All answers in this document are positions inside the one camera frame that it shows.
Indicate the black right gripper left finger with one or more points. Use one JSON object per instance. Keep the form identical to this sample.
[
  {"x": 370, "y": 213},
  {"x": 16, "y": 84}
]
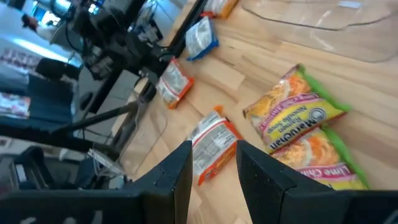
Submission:
[{"x": 168, "y": 186}]

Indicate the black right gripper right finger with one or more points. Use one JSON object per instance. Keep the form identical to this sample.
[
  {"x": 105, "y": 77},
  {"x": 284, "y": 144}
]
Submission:
[{"x": 267, "y": 193}]

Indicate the orange Maruchan ramen packet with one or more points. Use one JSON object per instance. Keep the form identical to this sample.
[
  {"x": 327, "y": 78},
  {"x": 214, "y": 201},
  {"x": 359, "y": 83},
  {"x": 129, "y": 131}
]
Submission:
[
  {"x": 214, "y": 143},
  {"x": 220, "y": 6},
  {"x": 174, "y": 82}
]

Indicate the blue Maruchan ramen packet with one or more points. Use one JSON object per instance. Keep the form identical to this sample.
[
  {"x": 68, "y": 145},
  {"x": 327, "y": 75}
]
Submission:
[{"x": 200, "y": 37}]

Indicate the green Maruchan ramen packet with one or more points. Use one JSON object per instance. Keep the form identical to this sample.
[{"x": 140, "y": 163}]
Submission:
[
  {"x": 320, "y": 155},
  {"x": 295, "y": 115}
]

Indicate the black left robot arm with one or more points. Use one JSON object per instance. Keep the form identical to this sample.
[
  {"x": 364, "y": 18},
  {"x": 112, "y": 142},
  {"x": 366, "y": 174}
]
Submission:
[{"x": 109, "y": 31}]

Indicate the white papers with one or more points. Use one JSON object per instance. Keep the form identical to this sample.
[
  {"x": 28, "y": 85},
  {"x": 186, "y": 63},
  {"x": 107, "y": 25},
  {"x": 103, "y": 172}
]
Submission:
[{"x": 102, "y": 160}]

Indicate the black desk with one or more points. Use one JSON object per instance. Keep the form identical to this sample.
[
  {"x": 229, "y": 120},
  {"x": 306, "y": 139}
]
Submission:
[{"x": 46, "y": 102}]

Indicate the person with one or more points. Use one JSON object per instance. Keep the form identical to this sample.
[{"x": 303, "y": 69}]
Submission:
[{"x": 29, "y": 21}]

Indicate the clear plastic bin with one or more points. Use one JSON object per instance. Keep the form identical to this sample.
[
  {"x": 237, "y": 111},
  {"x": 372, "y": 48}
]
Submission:
[{"x": 342, "y": 40}]

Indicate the black aluminium table frame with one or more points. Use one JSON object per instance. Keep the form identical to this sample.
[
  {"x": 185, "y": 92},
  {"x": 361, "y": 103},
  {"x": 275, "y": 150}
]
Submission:
[{"x": 197, "y": 12}]

